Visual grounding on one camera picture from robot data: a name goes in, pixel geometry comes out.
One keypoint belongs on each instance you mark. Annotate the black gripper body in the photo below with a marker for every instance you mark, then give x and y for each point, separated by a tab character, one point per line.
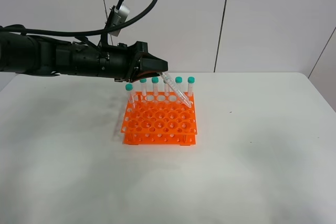
119	62

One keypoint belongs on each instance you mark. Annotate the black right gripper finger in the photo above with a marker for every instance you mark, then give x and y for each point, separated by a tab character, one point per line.
138	75

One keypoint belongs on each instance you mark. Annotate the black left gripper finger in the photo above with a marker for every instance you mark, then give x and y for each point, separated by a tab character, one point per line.
151	64

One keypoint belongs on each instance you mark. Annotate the clear test tube teal cap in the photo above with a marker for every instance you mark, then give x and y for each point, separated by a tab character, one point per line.
181	96

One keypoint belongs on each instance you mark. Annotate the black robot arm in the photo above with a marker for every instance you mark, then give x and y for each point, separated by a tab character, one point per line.
37	55

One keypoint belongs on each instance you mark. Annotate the test tube in rack leftmost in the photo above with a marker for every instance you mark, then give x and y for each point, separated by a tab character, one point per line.
143	83

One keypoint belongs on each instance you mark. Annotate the test tube in rack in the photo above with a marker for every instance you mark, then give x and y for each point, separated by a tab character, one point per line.
190	87
167	87
155	85
178	82
143	83

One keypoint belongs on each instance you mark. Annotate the test tube front left rack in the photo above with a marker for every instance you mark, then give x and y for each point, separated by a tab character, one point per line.
131	94

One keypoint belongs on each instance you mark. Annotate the orange test tube rack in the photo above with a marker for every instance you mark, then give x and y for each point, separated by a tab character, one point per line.
160	120

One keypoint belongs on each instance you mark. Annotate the test tube in rack rightmost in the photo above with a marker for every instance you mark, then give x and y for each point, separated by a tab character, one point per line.
190	87

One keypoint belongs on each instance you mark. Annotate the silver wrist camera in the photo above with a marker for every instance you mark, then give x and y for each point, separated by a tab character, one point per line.
117	16

